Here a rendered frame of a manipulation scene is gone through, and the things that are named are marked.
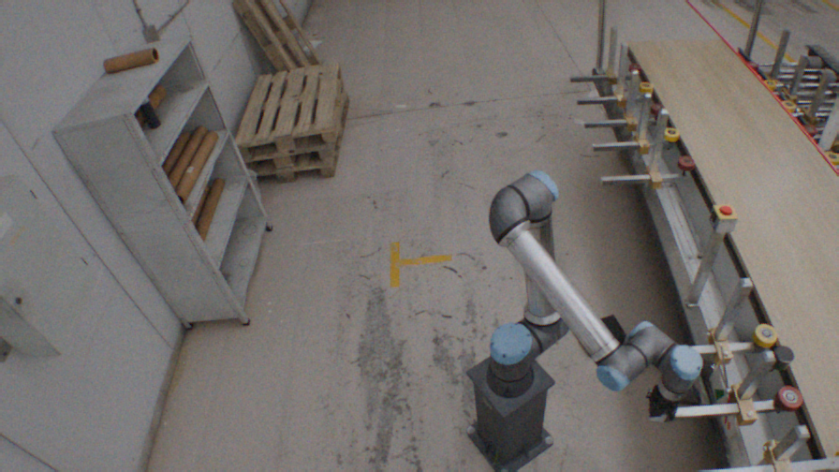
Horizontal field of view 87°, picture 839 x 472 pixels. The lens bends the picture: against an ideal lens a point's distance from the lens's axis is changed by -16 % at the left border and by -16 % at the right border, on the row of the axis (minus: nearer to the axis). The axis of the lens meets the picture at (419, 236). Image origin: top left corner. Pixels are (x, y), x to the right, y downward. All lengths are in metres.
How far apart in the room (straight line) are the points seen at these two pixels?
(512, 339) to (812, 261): 1.27
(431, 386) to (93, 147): 2.06
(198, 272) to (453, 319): 1.48
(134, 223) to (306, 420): 1.38
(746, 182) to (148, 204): 2.90
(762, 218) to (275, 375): 2.61
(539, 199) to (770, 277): 1.07
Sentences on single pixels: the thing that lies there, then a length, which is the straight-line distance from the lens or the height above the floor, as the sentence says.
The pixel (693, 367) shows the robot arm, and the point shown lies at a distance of 1.52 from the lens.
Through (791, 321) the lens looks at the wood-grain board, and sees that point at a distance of 2.13.
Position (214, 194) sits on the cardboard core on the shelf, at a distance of 3.46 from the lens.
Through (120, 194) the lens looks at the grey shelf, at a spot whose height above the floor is 1.13.
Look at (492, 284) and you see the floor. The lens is 3.16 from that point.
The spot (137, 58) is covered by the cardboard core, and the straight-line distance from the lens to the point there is 2.97.
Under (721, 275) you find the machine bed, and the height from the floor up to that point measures 0.67.
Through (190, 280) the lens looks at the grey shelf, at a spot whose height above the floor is 0.46.
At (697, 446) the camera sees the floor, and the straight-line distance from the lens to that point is 2.77.
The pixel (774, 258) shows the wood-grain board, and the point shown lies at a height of 0.90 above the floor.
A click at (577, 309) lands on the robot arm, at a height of 1.27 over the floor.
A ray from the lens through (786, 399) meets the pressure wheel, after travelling 1.93.
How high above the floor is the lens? 2.43
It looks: 44 degrees down
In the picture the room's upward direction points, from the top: 11 degrees counter-clockwise
